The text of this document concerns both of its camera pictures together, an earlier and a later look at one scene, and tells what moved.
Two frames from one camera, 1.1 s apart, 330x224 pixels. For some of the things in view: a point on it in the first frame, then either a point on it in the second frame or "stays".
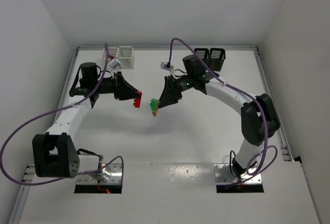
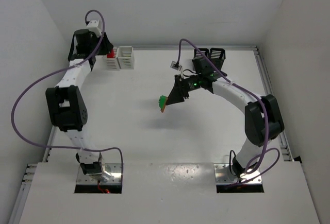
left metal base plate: (111, 174) stays
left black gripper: (117, 86) → (106, 46)
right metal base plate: (223, 175) stays
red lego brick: (137, 101) → (111, 55)
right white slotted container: (126, 56) stays
